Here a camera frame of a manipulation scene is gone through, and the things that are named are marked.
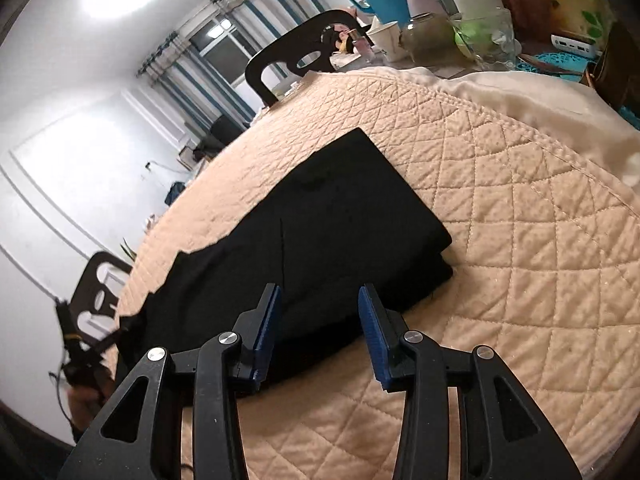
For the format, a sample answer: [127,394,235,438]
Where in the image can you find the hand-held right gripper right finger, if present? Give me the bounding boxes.
[357,282,583,480]

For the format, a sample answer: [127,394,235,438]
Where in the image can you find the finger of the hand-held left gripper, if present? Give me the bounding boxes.
[92,324,133,358]

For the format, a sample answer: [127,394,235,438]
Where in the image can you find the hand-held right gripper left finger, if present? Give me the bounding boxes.
[57,282,283,480]

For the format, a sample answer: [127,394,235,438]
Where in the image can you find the black pants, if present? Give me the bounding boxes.
[114,127,454,396]

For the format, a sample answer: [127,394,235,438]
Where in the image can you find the person's left hand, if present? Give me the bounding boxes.
[67,366,115,413]

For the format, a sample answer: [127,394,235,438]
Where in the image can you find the black chair with cutout back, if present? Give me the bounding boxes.
[69,250,132,353]
[244,9,376,107]

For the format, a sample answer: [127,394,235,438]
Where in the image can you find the beige quilted blanket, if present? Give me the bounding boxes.
[112,67,640,480]

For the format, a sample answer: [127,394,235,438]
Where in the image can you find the black suitcase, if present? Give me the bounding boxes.
[206,114,247,152]

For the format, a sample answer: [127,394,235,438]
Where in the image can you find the striped curtain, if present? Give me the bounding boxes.
[210,0,353,43]
[136,30,253,141]

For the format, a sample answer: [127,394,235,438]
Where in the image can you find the cream cloth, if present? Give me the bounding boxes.
[400,66,640,171]

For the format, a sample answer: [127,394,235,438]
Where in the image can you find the window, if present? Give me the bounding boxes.
[189,15,263,87]

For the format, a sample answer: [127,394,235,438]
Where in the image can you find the white paper cup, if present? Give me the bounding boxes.
[369,21,408,62]

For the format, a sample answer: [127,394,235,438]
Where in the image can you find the glass jar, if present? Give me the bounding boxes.
[400,12,453,61]

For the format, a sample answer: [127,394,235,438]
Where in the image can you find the glass cup with green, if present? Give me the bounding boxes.
[447,7,518,72]

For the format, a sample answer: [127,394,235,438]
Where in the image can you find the teal woven mat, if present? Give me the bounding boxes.
[517,51,593,78]

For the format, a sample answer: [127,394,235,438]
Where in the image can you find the white box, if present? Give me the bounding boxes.
[449,0,502,17]

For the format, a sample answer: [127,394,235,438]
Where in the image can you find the white power bank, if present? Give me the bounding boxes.
[550,33,603,57]

